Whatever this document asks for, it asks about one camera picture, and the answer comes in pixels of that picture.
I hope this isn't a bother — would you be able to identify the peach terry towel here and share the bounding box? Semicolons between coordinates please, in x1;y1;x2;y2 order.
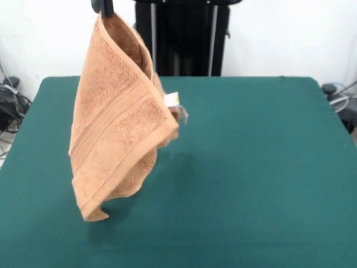
68;12;191;223

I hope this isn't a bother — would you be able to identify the dark green table cloth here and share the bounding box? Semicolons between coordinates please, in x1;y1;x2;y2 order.
0;75;357;268

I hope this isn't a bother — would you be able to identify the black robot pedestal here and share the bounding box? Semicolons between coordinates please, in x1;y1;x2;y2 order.
129;0;232;77

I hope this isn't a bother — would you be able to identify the black cable tangle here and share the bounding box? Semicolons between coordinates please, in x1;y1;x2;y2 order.
0;83;33;135

